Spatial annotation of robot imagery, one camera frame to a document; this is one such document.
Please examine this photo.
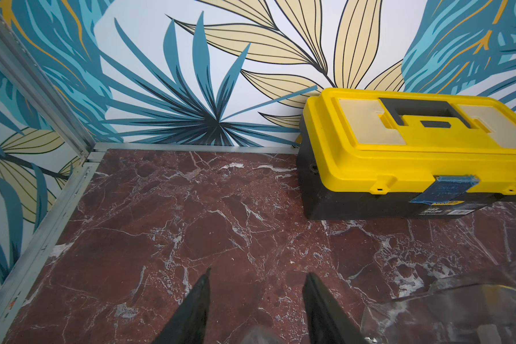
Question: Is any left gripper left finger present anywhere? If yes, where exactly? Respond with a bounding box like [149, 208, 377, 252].
[152, 268, 211, 344]

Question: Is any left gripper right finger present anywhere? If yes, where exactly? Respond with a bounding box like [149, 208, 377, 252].
[302, 272, 368, 344]

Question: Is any yellow black toolbox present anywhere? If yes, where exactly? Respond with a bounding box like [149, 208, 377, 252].
[297, 88, 516, 220]

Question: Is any glass bottle blue label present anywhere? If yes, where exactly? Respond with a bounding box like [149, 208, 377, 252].
[361, 261, 516, 343]

